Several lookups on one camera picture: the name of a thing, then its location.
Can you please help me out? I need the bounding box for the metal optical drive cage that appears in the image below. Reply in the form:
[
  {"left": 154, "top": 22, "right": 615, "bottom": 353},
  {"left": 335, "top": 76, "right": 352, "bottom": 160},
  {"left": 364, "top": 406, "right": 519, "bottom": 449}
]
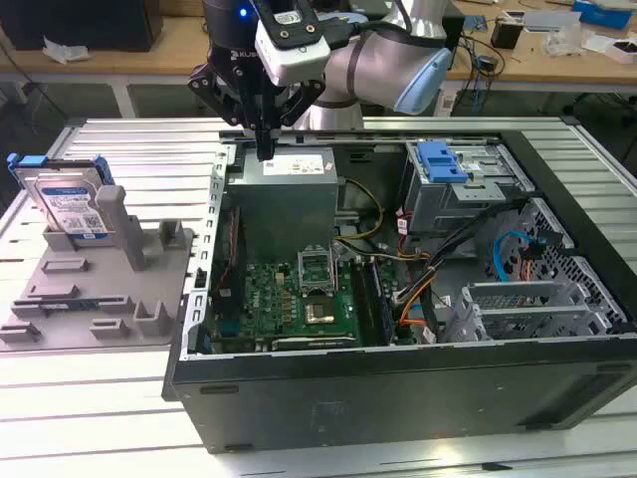
[{"left": 402, "top": 141, "right": 537, "bottom": 241}]

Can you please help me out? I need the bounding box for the small black box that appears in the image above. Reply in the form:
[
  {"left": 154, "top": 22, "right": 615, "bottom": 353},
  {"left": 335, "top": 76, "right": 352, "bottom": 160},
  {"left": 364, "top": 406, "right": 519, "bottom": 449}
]
[{"left": 491, "top": 17, "right": 525, "bottom": 50}]

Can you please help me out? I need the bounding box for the black open PC case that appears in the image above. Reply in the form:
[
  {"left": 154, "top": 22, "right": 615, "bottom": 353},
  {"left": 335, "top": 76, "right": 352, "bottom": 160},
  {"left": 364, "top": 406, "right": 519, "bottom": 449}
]
[{"left": 161, "top": 126, "right": 637, "bottom": 457}]

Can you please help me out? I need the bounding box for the CPU socket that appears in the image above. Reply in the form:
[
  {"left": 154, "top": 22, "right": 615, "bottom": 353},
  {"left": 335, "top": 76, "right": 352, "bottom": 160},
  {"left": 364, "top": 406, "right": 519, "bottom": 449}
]
[{"left": 302, "top": 294, "right": 338, "bottom": 326}]

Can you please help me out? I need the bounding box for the RAM stick on rack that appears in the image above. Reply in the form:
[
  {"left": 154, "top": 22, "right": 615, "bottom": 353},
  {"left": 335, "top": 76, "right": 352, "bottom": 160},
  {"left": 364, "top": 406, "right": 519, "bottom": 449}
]
[{"left": 39, "top": 298, "right": 101, "bottom": 313}]

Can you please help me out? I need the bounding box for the yellow power wire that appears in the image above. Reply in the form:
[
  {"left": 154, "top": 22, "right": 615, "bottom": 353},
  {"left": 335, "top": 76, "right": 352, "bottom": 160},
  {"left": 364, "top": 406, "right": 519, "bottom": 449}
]
[{"left": 335, "top": 178, "right": 385, "bottom": 245}]

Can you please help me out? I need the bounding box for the hard disk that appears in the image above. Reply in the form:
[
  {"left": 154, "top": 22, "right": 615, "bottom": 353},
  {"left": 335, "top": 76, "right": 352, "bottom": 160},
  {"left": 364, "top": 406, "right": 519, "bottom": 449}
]
[{"left": 7, "top": 153, "right": 113, "bottom": 245}]

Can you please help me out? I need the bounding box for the blue plastic drive latch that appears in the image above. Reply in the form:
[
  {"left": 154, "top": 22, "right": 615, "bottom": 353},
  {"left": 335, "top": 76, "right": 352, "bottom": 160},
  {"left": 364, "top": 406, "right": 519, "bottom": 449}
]
[{"left": 417, "top": 141, "right": 472, "bottom": 183}]

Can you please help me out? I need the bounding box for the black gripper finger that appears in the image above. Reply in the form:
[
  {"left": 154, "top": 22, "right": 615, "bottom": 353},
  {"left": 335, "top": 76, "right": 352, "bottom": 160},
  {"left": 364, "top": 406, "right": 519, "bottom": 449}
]
[
  {"left": 266, "top": 79, "right": 327, "bottom": 161},
  {"left": 187, "top": 63, "right": 268, "bottom": 161}
]

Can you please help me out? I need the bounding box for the green motherboard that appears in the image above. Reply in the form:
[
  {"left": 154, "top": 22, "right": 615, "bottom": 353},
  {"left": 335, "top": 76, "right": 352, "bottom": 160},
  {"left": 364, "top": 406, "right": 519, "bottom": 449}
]
[{"left": 208, "top": 238, "right": 429, "bottom": 355}]

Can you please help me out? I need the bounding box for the grey plastic parts rack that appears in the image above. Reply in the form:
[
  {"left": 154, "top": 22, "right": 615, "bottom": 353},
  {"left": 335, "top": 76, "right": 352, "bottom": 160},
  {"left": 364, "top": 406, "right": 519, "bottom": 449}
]
[{"left": 0, "top": 186, "right": 195, "bottom": 354}]

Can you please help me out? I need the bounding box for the crumpled white plastic bag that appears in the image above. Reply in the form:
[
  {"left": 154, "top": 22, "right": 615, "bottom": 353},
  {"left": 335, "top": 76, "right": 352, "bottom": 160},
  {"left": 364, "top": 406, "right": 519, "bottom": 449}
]
[{"left": 42, "top": 34, "right": 94, "bottom": 66}]

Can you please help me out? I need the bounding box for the black graphics card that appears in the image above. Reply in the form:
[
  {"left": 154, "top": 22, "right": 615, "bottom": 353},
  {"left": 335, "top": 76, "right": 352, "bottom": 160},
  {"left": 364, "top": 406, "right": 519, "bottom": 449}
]
[{"left": 271, "top": 334, "right": 359, "bottom": 353}]

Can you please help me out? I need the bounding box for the orange power wire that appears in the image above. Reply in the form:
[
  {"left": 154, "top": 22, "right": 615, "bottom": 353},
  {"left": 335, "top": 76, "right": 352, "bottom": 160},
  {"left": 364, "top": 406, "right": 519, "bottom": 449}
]
[{"left": 396, "top": 278, "right": 435, "bottom": 329}]

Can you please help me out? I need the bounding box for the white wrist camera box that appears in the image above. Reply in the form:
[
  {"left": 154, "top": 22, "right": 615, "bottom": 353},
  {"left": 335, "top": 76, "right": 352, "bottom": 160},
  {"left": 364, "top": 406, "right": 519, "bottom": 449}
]
[{"left": 254, "top": 19, "right": 332, "bottom": 88}]

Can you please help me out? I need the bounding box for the metal socket cover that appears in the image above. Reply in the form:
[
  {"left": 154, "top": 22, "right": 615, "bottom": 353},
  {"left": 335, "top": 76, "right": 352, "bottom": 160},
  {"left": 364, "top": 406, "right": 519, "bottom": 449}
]
[{"left": 296, "top": 246, "right": 336, "bottom": 296}]

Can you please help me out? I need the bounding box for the metal disk bay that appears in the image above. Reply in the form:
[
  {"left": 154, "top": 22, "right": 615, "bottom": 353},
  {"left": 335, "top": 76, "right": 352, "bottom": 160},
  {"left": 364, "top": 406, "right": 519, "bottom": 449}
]
[{"left": 445, "top": 280, "right": 614, "bottom": 346}]

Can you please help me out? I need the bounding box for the wooden desk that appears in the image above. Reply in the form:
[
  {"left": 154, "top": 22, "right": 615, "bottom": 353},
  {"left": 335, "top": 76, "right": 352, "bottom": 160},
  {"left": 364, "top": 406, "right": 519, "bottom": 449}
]
[{"left": 0, "top": 0, "right": 637, "bottom": 87}]

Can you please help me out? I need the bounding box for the blue cardboard box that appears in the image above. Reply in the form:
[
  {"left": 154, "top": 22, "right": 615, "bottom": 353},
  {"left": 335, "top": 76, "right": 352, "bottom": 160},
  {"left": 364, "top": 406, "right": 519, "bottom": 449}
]
[{"left": 571, "top": 0, "right": 631, "bottom": 31}]

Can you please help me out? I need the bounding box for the large black computer box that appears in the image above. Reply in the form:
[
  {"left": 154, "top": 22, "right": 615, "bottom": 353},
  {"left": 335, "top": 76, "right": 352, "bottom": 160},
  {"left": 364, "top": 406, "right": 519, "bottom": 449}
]
[{"left": 0, "top": 0, "right": 163, "bottom": 54}]

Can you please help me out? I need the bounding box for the black sleeved wire bundle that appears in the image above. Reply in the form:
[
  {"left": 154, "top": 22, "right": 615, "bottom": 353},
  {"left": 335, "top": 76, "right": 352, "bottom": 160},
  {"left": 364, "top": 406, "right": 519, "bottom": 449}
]
[{"left": 417, "top": 198, "right": 530, "bottom": 345}]

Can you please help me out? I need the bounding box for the blue data wire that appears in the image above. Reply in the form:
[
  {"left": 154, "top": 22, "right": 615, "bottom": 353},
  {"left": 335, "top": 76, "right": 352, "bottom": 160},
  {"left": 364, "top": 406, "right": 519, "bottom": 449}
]
[{"left": 491, "top": 228, "right": 537, "bottom": 283}]

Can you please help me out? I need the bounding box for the black RAM slot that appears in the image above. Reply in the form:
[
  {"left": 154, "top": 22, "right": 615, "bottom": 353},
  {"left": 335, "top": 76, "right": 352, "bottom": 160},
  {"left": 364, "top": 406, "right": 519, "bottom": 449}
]
[{"left": 350, "top": 257, "right": 384, "bottom": 349}]

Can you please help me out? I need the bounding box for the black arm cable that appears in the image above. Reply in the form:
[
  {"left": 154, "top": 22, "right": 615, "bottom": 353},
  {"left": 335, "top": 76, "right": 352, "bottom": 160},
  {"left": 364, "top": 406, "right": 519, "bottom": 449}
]
[{"left": 322, "top": 0, "right": 417, "bottom": 49}]

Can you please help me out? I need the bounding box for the grey power supply unit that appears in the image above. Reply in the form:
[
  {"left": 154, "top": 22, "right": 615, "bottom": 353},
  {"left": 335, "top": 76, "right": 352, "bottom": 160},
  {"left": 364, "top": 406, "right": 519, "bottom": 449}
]
[{"left": 226, "top": 146, "right": 344, "bottom": 260}]

